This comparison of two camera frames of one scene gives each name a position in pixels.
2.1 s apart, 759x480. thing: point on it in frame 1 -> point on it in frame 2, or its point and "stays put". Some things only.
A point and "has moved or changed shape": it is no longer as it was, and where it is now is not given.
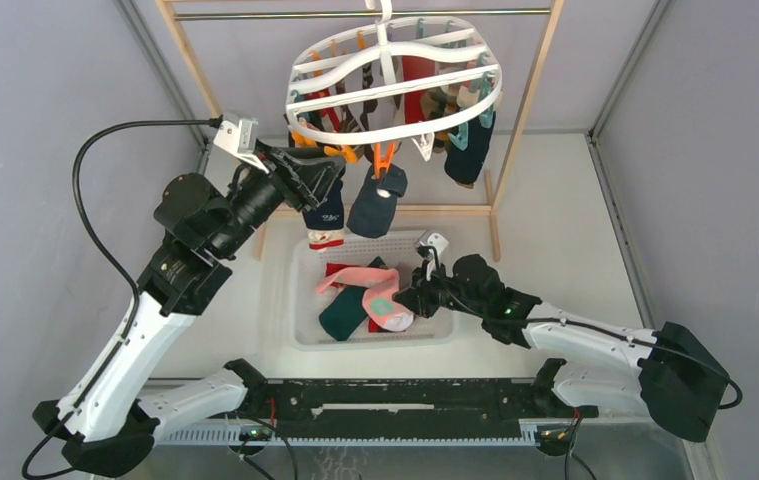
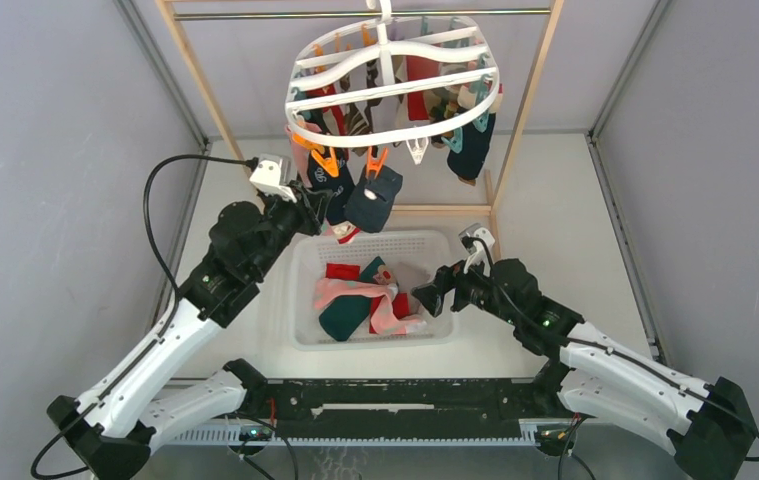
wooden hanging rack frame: (493, 188) stays put
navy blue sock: (373, 208) has moved or changed shape
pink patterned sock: (381, 284) has moved or changed shape
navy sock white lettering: (325, 223) has moved or changed shape
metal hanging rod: (361, 14) stays put
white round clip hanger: (395, 81) stays put
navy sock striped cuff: (464, 165) stays put
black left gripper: (306, 176) -> (310, 208)
